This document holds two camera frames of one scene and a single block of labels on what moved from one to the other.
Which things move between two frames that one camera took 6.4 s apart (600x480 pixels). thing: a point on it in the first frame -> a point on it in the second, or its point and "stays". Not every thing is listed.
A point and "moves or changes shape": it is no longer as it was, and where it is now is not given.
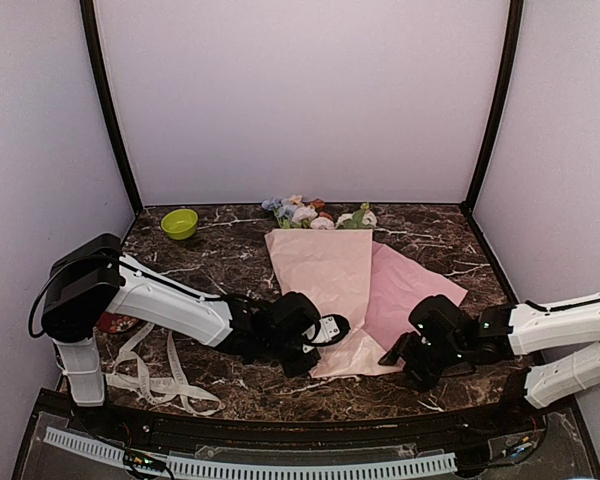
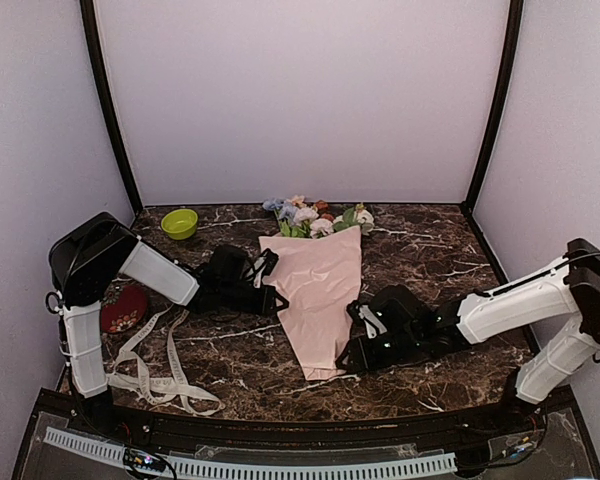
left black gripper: (294, 370) -> (264, 304)
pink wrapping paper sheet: (346, 274) moves or changes shape
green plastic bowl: (180, 224) stays
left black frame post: (90, 33) stays
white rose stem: (361, 218) moves or changes shape
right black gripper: (406, 342) -> (362, 359)
